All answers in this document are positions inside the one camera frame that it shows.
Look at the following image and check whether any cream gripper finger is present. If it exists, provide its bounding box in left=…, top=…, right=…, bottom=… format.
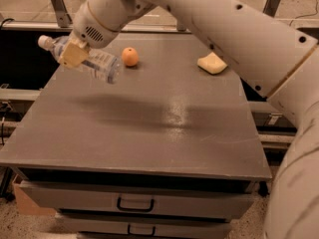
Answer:
left=58, top=39, right=90, bottom=69

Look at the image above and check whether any blue labelled plastic bottle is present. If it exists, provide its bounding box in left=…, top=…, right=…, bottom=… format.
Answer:
left=38, top=35, right=121, bottom=84

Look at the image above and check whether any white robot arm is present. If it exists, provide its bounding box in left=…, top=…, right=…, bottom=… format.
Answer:
left=59, top=0, right=319, bottom=239

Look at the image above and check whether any orange fruit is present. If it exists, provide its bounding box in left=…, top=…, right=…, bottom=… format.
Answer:
left=122, top=47, right=139, bottom=67

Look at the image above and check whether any yellow sponge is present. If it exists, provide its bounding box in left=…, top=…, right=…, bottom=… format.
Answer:
left=197, top=52, right=227, bottom=75

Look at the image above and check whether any grey lower drawer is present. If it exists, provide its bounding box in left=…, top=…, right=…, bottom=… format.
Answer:
left=56, top=213, right=231, bottom=239

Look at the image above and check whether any left metal bracket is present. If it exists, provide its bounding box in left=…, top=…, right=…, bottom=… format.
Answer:
left=51, top=0, right=72, bottom=28

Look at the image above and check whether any metal bracket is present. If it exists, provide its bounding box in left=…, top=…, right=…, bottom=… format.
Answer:
left=176, top=21, right=186, bottom=32
left=51, top=0, right=72, bottom=28
left=263, top=0, right=281, bottom=17

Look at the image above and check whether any black cable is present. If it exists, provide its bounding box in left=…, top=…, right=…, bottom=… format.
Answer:
left=0, top=17, right=16, bottom=31

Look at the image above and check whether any horizontal metal rail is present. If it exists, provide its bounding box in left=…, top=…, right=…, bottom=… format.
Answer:
left=2, top=21, right=319, bottom=38

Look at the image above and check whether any middle metal bracket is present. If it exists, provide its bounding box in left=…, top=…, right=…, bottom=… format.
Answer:
left=176, top=21, right=186, bottom=32

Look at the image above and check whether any black upper drawer handle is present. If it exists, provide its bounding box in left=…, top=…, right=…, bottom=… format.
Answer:
left=117, top=197, right=155, bottom=213

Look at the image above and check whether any black drawer handle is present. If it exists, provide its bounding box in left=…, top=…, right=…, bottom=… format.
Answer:
left=127, top=224, right=157, bottom=236
left=117, top=197, right=155, bottom=213

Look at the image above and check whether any black lower drawer handle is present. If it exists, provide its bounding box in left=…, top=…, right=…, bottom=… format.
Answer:
left=127, top=224, right=157, bottom=236

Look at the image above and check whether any right metal bracket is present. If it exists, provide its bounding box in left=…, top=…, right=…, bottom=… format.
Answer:
left=263, top=0, right=281, bottom=17

